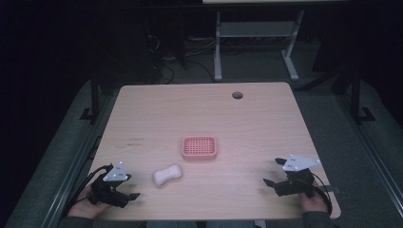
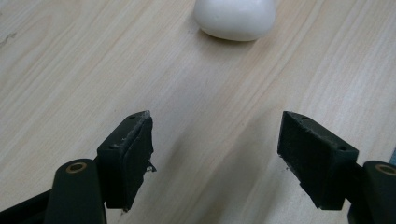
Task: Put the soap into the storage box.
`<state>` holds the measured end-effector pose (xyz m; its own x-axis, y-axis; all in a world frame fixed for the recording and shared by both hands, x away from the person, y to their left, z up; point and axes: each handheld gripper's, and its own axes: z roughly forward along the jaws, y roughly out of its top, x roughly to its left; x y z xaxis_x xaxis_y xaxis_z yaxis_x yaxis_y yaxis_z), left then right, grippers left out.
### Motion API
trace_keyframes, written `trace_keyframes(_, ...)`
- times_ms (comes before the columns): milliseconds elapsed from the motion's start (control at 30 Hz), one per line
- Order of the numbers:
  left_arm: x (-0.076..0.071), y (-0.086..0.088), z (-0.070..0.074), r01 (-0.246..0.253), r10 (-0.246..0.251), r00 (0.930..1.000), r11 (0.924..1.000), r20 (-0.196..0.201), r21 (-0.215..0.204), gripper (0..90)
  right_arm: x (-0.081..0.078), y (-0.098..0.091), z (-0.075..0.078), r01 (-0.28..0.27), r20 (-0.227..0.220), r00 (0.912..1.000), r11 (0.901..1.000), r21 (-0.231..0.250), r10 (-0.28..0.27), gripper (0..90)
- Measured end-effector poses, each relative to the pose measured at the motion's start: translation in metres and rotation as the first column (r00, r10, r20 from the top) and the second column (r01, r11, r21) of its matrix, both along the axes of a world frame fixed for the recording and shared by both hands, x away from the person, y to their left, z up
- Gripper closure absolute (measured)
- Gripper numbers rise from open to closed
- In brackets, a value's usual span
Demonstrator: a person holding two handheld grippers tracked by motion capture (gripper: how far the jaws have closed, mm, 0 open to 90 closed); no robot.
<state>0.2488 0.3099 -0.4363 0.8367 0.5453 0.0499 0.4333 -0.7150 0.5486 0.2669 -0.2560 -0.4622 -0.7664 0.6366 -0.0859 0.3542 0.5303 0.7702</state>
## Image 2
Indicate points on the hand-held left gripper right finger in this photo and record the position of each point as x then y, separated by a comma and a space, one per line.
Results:
317, 161

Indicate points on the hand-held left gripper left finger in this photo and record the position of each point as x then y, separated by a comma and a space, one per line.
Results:
124, 161

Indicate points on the white rounded object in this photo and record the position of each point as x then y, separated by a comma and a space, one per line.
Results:
235, 18

